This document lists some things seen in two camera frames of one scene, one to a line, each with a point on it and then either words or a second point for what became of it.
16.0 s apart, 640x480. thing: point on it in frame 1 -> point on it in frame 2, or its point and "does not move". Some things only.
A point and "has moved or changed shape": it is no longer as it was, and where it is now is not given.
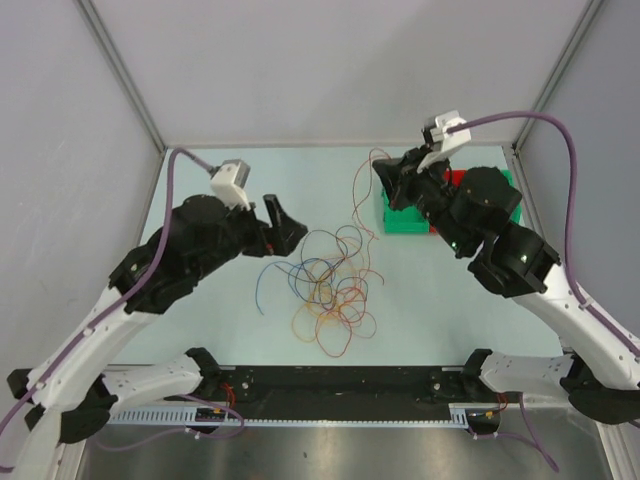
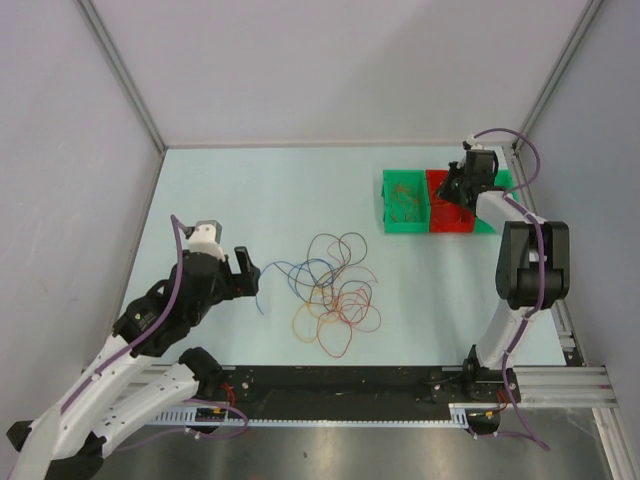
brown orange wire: (357, 202) has moved or changed shape
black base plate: (342, 393) does not move
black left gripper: (286, 231) -> (248, 279)
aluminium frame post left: (95, 18) does not move
